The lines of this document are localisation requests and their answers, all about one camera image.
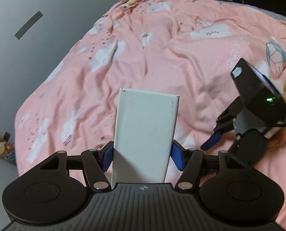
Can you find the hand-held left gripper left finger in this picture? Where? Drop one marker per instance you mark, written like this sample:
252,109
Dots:
108,156

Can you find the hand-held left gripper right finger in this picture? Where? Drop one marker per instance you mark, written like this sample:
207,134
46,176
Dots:
177,156

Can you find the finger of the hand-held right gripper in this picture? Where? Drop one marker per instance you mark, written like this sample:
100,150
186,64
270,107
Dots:
212,140

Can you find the white box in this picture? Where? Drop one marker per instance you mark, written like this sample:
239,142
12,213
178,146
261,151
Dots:
143,130

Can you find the small black object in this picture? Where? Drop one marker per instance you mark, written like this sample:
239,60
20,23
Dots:
7,136

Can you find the pink cloud print blanket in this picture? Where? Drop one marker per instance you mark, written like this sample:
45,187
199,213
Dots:
157,53

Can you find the stuffed toys on floor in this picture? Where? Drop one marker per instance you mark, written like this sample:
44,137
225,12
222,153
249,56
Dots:
1,146

